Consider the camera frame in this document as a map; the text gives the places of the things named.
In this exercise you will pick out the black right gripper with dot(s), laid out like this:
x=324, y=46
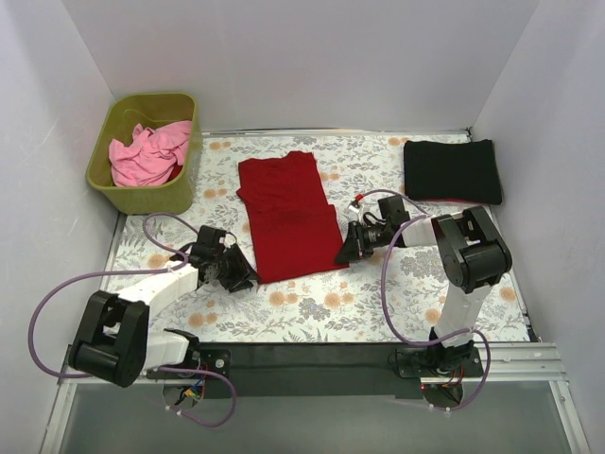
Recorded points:
x=358, y=241

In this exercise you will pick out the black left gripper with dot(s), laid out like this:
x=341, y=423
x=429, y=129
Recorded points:
x=229, y=268

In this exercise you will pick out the red t shirt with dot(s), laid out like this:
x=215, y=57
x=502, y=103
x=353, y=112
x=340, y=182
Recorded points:
x=294, y=229

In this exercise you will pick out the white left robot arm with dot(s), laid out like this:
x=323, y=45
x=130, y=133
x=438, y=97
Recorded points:
x=114, y=341

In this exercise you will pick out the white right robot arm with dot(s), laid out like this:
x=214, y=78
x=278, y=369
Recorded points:
x=474, y=257

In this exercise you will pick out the red garment in bin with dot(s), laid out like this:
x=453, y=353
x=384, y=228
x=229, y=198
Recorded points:
x=176, y=171

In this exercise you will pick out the folded black t shirt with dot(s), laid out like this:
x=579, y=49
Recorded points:
x=452, y=172

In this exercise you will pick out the pink crumpled t shirt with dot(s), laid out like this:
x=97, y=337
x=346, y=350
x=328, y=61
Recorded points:
x=149, y=159

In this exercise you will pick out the green plastic bin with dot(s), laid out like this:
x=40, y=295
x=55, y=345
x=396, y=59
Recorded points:
x=152, y=110

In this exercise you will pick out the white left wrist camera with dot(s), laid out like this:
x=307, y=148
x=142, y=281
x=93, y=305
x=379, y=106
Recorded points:
x=228, y=240

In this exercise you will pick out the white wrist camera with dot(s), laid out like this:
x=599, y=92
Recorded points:
x=355, y=208
x=228, y=240

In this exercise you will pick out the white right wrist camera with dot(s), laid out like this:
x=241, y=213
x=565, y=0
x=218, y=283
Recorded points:
x=355, y=208

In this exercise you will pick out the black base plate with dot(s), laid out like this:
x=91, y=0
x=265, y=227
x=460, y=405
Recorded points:
x=325, y=369

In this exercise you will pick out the aluminium frame rail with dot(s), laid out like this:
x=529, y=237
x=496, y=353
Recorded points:
x=520, y=404

